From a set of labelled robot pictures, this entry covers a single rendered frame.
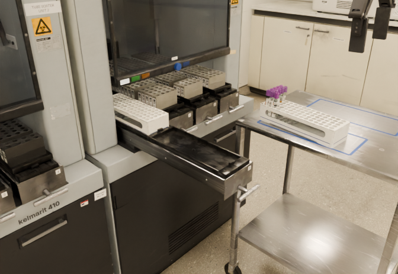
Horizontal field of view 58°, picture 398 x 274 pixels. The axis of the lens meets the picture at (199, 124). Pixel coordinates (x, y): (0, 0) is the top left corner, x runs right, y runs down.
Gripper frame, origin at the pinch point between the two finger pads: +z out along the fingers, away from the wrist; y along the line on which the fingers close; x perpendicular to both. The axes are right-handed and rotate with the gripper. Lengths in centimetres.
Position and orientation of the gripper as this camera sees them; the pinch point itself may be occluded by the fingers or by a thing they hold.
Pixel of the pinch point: (368, 39)
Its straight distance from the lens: 88.7
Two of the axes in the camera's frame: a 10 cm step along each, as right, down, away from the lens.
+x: -7.4, -2.6, 6.2
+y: 6.7, -3.5, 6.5
